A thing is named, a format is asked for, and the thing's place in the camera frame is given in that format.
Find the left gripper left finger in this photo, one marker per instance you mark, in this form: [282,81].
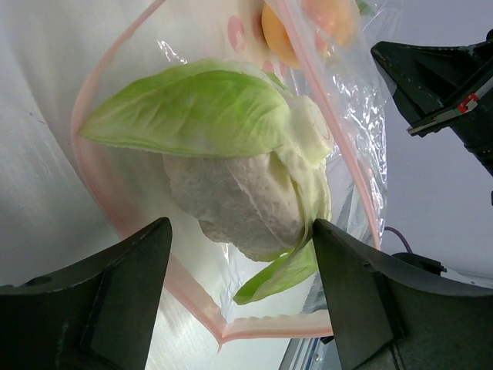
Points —
[98,313]

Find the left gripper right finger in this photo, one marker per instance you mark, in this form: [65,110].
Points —
[388,312]

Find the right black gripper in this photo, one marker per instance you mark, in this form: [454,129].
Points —
[443,86]

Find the fake round orange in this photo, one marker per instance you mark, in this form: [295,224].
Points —
[331,24]

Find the clear zip top bag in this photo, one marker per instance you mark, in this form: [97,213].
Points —
[132,188]

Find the aluminium mounting rail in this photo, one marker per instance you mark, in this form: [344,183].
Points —
[307,353]

